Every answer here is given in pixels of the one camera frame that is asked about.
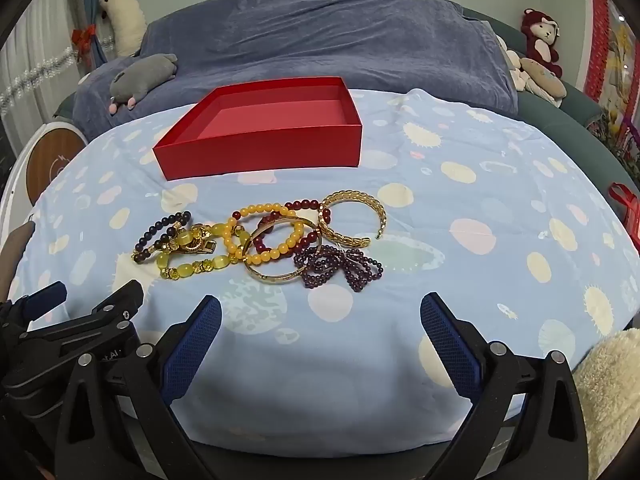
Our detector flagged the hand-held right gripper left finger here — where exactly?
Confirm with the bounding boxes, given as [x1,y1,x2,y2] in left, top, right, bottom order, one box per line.
[54,295,223,480]

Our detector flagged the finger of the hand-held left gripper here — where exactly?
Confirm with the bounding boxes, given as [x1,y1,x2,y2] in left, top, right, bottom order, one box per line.
[64,280,146,345]
[12,281,69,322]

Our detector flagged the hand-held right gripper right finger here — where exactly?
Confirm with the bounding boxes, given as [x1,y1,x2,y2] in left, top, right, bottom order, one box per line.
[419,292,590,480]

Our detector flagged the dark bead bracelet gold spacers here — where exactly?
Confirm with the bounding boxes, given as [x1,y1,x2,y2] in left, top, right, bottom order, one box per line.
[131,210,193,266]

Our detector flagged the yellow green bead bracelet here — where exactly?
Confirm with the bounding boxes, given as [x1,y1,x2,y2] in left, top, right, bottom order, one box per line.
[156,225,251,281]

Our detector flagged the plain gold bangle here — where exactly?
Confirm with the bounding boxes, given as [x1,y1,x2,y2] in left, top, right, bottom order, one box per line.
[243,217,323,286]

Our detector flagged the gold chain cuff bracelet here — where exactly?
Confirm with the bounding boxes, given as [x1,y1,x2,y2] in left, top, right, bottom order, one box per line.
[318,190,388,249]

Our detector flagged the purple small bead bracelet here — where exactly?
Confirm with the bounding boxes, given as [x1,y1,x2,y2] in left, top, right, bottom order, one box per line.
[292,244,385,293]

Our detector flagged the amber yellow bead bracelet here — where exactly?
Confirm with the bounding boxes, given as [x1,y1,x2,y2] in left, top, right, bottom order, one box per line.
[222,201,307,267]

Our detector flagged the dark red bead bracelet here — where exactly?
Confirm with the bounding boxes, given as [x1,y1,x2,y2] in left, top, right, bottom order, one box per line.
[252,199,333,256]

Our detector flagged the red cardboard box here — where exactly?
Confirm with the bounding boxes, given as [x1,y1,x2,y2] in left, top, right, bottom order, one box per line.
[152,76,363,181]

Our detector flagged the blue patterned tablecloth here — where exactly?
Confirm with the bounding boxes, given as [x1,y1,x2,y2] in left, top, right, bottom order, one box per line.
[7,87,640,458]

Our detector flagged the round wooden top stool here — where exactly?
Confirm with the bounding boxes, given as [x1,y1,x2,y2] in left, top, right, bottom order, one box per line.
[0,122,91,221]

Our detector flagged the cream fluffy rug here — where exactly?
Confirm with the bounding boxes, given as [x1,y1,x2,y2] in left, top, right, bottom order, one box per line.
[570,327,640,480]

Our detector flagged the red ribbon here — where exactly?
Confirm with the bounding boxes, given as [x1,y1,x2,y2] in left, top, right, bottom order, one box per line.
[609,182,640,248]

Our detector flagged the silver tinsel garland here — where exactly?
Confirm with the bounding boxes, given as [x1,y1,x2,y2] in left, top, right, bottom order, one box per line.
[0,45,76,111]

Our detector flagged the grey mouse plush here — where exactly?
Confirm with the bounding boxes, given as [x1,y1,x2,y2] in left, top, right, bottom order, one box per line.
[107,53,179,115]

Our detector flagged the white curtain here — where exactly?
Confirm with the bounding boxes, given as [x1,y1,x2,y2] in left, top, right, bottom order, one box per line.
[0,0,96,126]

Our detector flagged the red bow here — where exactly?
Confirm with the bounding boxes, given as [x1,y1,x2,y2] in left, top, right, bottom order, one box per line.
[71,24,97,53]

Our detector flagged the green sofa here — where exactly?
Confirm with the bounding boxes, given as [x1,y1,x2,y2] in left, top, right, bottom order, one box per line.
[462,7,640,196]

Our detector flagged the white plush toy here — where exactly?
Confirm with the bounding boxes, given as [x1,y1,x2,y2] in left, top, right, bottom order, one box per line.
[495,35,526,93]

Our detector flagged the white alpaca plush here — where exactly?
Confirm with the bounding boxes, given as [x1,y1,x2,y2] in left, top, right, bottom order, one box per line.
[97,0,147,58]

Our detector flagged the beige round plush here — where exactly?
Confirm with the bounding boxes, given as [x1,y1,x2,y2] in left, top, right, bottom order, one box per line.
[520,57,568,101]

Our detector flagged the blue curtain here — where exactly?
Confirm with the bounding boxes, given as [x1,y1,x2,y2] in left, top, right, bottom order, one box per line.
[80,0,113,68]

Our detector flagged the red monkey plush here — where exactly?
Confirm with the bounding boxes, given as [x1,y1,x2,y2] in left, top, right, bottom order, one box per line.
[521,8,563,78]

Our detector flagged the blue grey blanket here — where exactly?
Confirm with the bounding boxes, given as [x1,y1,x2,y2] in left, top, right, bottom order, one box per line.
[72,0,519,141]

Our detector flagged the red hanging wall decoration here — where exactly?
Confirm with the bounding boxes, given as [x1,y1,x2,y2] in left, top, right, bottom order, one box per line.
[585,0,640,106]

